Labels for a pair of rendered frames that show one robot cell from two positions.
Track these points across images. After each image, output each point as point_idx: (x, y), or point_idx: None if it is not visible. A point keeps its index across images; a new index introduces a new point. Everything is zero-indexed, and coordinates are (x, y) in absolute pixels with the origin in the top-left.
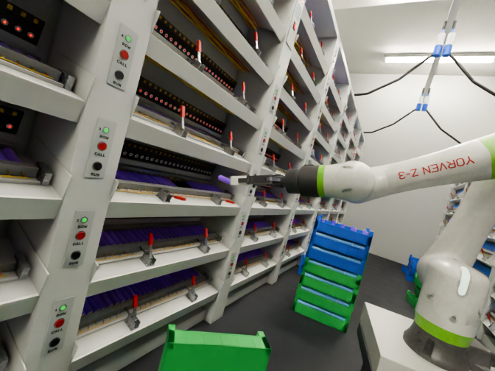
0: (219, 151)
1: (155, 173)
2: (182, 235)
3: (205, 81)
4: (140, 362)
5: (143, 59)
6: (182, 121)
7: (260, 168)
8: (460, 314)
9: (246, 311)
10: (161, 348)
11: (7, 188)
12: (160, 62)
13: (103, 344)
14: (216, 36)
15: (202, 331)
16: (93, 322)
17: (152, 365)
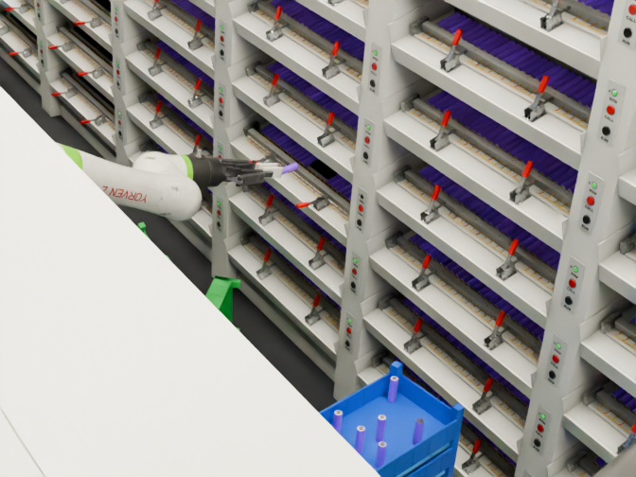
0: (302, 132)
1: None
2: (326, 237)
3: (273, 49)
4: (273, 329)
5: (231, 39)
6: (271, 89)
7: (373, 190)
8: None
9: None
10: (291, 345)
11: (208, 114)
12: (244, 38)
13: (241, 263)
14: None
15: (317, 384)
16: (260, 251)
17: (268, 336)
